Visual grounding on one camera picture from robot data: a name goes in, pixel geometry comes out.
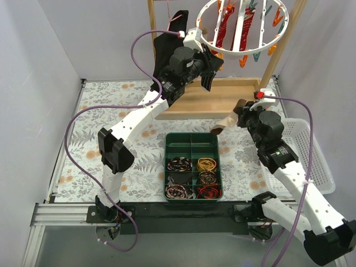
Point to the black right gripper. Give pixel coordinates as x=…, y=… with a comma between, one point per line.
x=244, y=115

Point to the black gold paisley rolled tie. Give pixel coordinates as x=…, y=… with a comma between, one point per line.
x=206, y=178

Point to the white round clip hanger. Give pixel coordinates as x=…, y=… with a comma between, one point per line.
x=269, y=24

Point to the green divided organizer box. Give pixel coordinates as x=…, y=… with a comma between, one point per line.
x=192, y=171

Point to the black hanging garment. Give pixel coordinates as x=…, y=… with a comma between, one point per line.
x=165, y=44

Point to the orange clothes clip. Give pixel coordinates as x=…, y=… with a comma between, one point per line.
x=242, y=61

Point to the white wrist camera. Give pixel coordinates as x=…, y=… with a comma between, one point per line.
x=264, y=98
x=192, y=40

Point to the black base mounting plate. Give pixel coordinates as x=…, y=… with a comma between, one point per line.
x=212, y=217

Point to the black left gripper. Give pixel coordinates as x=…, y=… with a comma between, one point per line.
x=208, y=64

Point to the yellow rolled tie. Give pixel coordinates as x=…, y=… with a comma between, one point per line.
x=206, y=164

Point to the red christmas sock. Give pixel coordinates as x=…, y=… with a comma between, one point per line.
x=228, y=11
x=247, y=21

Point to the yellow-orange clothes clip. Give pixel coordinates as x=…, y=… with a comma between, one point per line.
x=272, y=50

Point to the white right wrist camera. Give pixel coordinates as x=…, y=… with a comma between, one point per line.
x=264, y=98

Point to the brown beige striped sock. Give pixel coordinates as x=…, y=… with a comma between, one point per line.
x=230, y=120

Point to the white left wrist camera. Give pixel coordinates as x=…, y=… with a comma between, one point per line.
x=192, y=40

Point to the white plastic basket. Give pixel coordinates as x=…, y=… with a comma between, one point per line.
x=297, y=135

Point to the black orange rolled tie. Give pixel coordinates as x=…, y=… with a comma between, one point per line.
x=212, y=191

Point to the left wooden rack post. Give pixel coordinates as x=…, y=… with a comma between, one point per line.
x=151, y=10

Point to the black white striped sock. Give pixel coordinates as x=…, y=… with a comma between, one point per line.
x=206, y=83

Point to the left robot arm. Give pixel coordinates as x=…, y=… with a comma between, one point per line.
x=174, y=69

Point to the black white patterned rolled tie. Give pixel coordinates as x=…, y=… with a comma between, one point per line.
x=179, y=164

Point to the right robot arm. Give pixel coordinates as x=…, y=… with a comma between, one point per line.
x=325, y=233

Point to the aluminium frame rail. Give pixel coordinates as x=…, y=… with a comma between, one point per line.
x=60, y=236

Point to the teal clothes clip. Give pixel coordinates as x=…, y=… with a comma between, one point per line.
x=256, y=56

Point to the wooden tray base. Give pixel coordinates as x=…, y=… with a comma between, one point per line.
x=197, y=103

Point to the wooden rack post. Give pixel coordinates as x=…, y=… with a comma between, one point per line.
x=281, y=44
x=151, y=10

